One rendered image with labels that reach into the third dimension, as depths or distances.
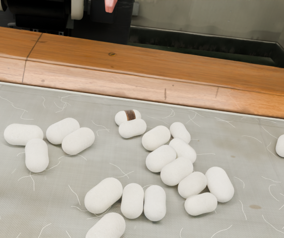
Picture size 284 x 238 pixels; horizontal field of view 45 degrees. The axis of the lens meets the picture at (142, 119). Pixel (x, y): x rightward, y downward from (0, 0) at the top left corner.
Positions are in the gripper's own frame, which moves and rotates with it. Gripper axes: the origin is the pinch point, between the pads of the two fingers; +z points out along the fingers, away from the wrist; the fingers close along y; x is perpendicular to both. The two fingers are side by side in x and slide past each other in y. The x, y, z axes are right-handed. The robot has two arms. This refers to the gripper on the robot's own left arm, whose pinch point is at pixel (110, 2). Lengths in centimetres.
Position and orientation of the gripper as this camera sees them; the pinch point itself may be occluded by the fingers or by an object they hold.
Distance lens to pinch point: 39.1
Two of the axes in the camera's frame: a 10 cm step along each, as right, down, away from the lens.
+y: 9.9, 1.3, 0.9
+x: -1.2, 2.3, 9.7
